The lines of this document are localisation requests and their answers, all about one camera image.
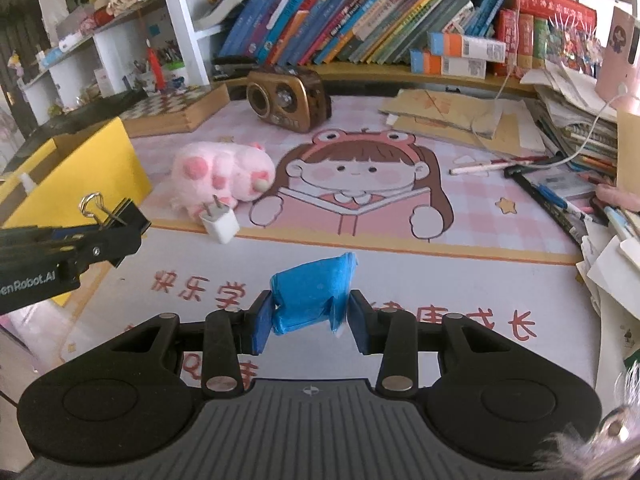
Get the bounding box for wooden chessboard box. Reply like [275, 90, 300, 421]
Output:
[119, 82, 232, 138]

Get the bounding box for white paper sheets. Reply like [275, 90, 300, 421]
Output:
[580, 210, 640, 322]

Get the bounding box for row of leaning books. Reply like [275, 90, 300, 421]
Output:
[215, 0, 507, 67]

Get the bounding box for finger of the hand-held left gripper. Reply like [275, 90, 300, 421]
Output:
[0, 221, 152, 282]
[0, 225, 109, 247]

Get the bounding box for orange white blue box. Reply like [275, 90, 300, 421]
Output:
[429, 32, 507, 64]
[411, 50, 487, 80]

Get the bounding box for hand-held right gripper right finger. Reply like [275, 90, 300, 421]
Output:
[350, 290, 521, 395]

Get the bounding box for yellow cardboard box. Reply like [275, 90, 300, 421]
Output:
[0, 116, 153, 308]

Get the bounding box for pink cartoon card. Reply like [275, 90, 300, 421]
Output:
[595, 7, 640, 107]

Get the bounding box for pink rounded object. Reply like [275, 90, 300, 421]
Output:
[595, 185, 640, 212]

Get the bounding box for white shelf cabinet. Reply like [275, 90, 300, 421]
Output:
[20, 0, 211, 126]

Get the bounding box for brown retro radio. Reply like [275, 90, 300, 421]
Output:
[246, 69, 333, 133]

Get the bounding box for white red pen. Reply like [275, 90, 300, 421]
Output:
[449, 156, 551, 176]

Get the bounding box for blue pen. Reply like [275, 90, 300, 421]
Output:
[530, 182, 572, 212]

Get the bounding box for pink plush toy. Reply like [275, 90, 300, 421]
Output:
[169, 141, 277, 213]

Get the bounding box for white plug charger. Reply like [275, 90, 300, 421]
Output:
[199, 194, 241, 245]

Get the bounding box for grey furry keychain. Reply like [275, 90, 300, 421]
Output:
[532, 402, 640, 480]

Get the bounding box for pile of notebooks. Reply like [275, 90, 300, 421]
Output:
[520, 62, 621, 161]

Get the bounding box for blue packet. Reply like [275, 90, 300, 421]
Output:
[269, 251, 360, 337]

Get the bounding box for red thick book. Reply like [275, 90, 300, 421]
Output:
[497, 9, 535, 75]
[515, 0, 598, 28]

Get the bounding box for white open book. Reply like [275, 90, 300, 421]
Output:
[194, 0, 251, 31]

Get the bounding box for white jar green lid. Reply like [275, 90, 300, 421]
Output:
[162, 62, 189, 89]

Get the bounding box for stack of brown envelopes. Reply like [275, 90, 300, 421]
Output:
[379, 89, 548, 155]

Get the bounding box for red stick-shaped object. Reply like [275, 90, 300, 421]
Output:
[145, 37, 166, 93]

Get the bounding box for black binder clip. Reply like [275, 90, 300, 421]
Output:
[80, 191, 152, 236]

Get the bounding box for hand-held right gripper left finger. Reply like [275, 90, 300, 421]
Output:
[107, 290, 276, 395]

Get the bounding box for pen holder with pens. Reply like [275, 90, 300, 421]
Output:
[131, 55, 152, 92]

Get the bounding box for white framed wooden bookshelf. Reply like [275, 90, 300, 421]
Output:
[157, 0, 640, 100]

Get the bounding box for pink cartoon desk mat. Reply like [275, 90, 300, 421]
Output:
[0, 95, 601, 396]

